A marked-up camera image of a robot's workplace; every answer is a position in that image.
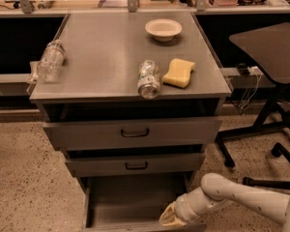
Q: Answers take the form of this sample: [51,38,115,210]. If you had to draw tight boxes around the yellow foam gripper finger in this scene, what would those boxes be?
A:
[159,202,185,227]

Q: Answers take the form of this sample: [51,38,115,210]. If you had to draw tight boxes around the white padded gripper body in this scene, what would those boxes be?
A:
[175,188,212,223]

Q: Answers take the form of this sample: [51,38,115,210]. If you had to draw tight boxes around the grey bottom drawer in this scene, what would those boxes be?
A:
[82,173,207,232]

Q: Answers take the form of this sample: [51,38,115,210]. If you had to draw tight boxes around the grey drawer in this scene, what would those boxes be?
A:
[82,173,207,232]
[66,153,205,177]
[43,117,221,150]

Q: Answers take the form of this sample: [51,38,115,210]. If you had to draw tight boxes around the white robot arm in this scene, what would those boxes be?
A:
[159,173,290,232]

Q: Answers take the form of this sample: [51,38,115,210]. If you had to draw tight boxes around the grey middle drawer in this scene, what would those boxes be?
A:
[66,153,205,177]

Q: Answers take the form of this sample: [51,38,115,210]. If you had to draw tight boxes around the grey drawer cabinet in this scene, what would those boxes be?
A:
[29,11,233,191]

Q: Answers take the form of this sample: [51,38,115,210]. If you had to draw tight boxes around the grey top drawer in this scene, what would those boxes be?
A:
[43,117,221,150]

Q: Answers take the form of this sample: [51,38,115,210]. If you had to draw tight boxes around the black chair base leg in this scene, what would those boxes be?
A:
[242,142,290,192]

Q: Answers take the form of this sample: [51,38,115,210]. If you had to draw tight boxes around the crushed silver can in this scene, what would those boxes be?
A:
[137,60,160,100]

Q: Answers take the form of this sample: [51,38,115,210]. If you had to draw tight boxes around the yellow sponge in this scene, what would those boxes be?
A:
[162,58,195,88]

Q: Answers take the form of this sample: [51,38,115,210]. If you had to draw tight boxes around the white bowl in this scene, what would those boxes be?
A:
[145,19,183,43]

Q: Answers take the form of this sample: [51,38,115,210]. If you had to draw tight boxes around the clear plastic bottle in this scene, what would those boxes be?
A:
[38,40,65,83]

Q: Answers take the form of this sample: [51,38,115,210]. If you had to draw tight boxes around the black power strip with cables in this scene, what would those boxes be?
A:
[236,63,262,76]

